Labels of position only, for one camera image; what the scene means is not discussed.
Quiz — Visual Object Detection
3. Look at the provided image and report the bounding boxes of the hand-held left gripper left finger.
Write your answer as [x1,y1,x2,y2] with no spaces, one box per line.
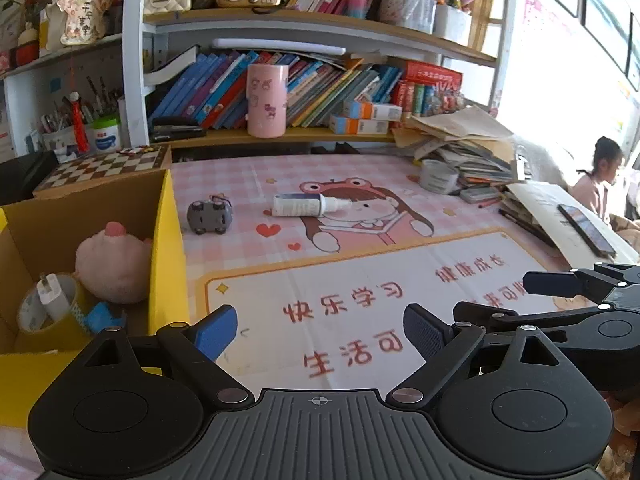
[77,304,256,408]

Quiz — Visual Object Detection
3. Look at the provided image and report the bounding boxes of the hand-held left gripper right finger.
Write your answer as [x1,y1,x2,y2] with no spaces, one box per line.
[387,302,568,407]

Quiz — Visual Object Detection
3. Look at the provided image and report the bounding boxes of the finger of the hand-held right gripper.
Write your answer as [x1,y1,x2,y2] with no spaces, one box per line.
[522,261,640,307]
[452,301,601,335]

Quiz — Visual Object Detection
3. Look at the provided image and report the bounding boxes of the yellow cardboard box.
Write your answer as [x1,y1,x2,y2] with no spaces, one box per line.
[0,167,191,428]

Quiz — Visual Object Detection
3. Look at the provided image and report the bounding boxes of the small blue item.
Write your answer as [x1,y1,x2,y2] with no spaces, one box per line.
[85,302,128,336]

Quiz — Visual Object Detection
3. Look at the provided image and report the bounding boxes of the pink plush pig toy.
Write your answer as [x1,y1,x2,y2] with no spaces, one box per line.
[75,221,153,305]

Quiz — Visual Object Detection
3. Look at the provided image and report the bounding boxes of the yellow tape roll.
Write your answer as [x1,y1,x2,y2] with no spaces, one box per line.
[15,272,98,353]

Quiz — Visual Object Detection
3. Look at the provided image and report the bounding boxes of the white charger plug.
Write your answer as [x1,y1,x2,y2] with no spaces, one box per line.
[36,273,72,322]

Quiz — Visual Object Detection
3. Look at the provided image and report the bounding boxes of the black phone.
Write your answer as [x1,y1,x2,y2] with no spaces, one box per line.
[557,203,618,257]

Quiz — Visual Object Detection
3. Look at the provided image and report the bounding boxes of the pile of papers and notebooks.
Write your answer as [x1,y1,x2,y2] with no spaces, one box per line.
[500,180,640,268]

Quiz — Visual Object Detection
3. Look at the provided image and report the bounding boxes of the cartoon printed desk mat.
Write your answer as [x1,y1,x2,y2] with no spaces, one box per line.
[170,152,591,396]

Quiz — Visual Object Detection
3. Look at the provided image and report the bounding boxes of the grey toy car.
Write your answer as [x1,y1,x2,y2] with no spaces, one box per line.
[187,197,236,236]

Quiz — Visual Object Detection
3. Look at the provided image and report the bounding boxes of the white fuzzy throw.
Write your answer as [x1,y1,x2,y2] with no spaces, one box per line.
[515,132,581,196]

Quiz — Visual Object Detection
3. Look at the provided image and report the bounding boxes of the grey tape roll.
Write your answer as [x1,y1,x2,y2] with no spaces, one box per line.
[420,158,460,194]

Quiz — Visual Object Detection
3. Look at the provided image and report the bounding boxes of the white spray bottle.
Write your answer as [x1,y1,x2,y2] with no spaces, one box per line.
[272,192,352,219]

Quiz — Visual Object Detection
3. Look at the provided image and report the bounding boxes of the pile of books and papers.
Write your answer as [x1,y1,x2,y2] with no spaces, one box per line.
[392,107,526,206]

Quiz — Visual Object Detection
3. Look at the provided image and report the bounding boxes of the chessboard box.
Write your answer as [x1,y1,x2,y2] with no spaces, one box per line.
[32,143,173,199]

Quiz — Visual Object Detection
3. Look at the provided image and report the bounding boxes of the black stapler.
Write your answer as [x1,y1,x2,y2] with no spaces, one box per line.
[150,117,207,143]

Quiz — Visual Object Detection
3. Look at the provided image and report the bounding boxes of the orange and white box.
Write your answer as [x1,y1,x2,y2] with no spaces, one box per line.
[329,116,391,135]
[342,101,404,122]

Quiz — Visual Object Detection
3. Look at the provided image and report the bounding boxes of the white jar with green lid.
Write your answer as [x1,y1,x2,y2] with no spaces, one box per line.
[91,115,122,155]

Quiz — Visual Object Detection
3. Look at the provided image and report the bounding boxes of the pink checked tablecloth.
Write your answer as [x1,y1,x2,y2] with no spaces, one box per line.
[0,425,48,480]

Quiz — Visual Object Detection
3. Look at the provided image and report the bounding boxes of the pink printed cylinder holder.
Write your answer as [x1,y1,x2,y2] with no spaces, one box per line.
[246,63,290,138]

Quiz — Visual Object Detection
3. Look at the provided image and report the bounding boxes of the red dictionaries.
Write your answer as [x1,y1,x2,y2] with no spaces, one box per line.
[392,60,465,116]

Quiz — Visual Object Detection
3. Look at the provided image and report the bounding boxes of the row of leaning books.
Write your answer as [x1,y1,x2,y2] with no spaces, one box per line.
[150,50,406,131]

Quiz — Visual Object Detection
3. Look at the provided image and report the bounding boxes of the black keyboard piano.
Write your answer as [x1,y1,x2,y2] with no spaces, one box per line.
[0,150,58,206]

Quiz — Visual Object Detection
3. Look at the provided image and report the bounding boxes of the red tassel ornament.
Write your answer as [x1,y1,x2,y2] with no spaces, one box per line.
[69,91,92,154]

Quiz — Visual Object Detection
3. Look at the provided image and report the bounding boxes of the white pen container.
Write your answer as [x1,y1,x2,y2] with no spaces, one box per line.
[432,4,473,47]

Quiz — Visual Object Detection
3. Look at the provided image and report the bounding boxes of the framed picture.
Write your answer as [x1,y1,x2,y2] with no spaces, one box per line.
[582,0,632,73]

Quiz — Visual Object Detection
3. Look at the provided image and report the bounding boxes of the white bookshelf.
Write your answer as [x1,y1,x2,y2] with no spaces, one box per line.
[122,0,521,150]

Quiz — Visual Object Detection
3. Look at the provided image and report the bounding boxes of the white light bar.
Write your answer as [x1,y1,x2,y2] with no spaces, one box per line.
[211,38,347,57]

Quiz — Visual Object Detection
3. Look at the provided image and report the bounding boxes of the clear bag of markers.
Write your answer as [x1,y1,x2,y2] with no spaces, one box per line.
[379,0,437,36]

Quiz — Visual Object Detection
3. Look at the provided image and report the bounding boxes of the white side shelf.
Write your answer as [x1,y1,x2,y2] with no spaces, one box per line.
[0,32,126,161]

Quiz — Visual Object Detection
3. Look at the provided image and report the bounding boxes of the rabbit figurine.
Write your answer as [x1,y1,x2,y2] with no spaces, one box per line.
[46,0,110,46]

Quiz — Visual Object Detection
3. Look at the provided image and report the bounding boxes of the wall poster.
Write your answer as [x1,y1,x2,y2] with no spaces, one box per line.
[520,0,583,56]

